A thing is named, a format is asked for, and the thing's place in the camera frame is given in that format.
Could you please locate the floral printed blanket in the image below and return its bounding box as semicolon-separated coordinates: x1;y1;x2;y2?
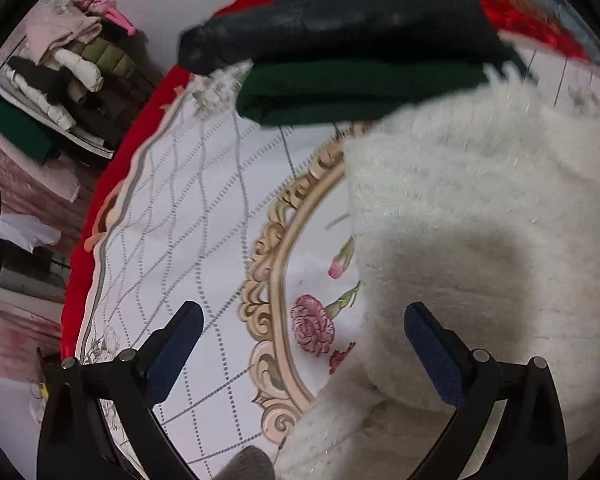
60;0;600;480

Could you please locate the white cloth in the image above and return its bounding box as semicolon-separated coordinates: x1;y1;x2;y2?
0;212;62;253

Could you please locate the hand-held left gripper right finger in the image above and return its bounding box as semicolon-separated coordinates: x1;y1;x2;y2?
403;302;568;480

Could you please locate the dark green garment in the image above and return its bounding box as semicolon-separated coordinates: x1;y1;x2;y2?
236;56;536;128

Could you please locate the pile of folded clothes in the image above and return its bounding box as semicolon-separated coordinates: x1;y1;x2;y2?
0;0;153;166

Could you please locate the black garment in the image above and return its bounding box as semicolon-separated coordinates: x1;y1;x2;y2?
178;0;513;75

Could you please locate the white fluffy sweater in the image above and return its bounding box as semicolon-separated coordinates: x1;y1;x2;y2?
272;79;600;480

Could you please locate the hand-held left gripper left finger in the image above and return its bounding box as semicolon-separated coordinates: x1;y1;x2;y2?
36;300;204;480

